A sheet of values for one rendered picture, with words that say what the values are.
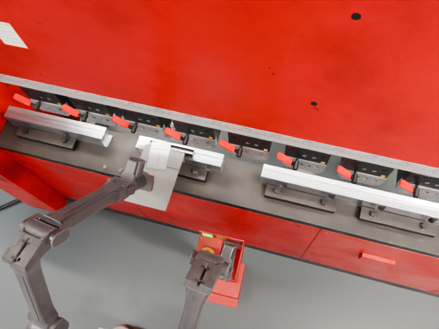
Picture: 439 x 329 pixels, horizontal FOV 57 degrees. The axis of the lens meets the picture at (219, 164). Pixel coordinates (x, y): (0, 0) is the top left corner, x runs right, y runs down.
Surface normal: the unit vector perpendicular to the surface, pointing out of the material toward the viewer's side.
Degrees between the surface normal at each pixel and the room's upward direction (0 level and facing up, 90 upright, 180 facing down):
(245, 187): 0
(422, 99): 90
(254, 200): 0
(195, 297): 39
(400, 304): 0
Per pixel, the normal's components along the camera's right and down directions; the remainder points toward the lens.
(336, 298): -0.06, -0.38
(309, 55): -0.27, 0.89
